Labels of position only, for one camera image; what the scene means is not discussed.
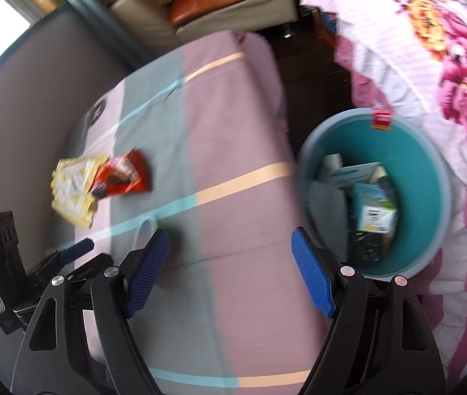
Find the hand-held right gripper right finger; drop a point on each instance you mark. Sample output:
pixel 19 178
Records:
pixel 313 271

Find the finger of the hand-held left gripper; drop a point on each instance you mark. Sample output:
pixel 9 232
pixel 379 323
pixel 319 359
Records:
pixel 93 264
pixel 79 249

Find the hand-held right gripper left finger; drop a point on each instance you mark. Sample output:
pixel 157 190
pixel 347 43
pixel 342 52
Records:
pixel 147 271

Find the clear plastic water bottle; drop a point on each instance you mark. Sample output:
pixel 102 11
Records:
pixel 145 230

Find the black packet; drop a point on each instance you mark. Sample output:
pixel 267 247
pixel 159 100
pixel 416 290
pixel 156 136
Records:
pixel 367 247

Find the orange yellow snack bag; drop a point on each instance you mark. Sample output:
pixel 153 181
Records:
pixel 73 189

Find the light blue carton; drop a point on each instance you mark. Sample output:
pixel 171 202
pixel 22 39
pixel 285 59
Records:
pixel 373 210

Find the red snack wrapper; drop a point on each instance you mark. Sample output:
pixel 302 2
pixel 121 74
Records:
pixel 126 173

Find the white teal-print box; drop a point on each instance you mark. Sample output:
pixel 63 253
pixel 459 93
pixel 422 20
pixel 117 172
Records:
pixel 353 173

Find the teal plastic basin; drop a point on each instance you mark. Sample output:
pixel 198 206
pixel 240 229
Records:
pixel 414 164

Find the striped bed sheet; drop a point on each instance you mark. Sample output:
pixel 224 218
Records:
pixel 225 152

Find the small red label tag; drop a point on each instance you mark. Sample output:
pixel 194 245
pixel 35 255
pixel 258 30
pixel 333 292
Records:
pixel 381 121

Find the pink floral blanket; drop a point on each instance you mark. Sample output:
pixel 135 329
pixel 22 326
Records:
pixel 443 49

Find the cream leather sofa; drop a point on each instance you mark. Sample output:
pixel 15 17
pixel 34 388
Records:
pixel 233 18

